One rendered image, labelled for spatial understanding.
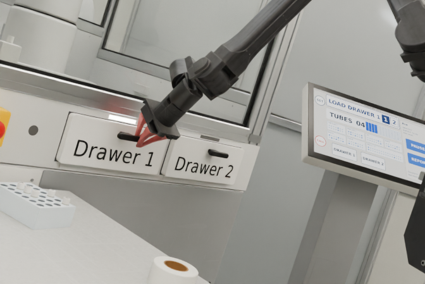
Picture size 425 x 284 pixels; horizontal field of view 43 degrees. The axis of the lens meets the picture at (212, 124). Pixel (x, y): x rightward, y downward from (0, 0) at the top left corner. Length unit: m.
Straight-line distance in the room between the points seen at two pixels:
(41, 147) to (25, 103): 0.11
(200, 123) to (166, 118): 0.27
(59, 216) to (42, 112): 0.28
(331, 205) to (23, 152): 1.14
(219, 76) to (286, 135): 1.69
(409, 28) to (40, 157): 0.77
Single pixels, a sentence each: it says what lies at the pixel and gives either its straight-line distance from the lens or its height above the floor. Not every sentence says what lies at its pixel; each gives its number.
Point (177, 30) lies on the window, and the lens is 1.37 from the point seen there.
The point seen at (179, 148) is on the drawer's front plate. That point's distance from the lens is 1.41.
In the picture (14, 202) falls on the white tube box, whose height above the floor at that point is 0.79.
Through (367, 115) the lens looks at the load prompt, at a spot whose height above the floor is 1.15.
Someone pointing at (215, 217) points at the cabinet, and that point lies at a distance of 1.65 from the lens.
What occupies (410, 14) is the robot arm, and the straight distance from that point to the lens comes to 0.94.
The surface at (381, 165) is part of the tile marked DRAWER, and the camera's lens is 1.92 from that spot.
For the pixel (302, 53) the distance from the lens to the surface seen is 2.87.
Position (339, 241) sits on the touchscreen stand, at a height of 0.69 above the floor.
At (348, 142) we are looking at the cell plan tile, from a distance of 1.89.
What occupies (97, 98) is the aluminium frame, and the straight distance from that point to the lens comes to 1.24.
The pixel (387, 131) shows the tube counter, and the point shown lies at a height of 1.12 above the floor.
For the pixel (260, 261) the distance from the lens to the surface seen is 2.88.
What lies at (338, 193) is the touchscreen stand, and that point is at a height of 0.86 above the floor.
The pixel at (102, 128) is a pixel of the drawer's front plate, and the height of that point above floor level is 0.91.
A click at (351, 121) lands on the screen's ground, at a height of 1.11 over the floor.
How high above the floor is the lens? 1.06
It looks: 3 degrees down
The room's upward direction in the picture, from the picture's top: 18 degrees clockwise
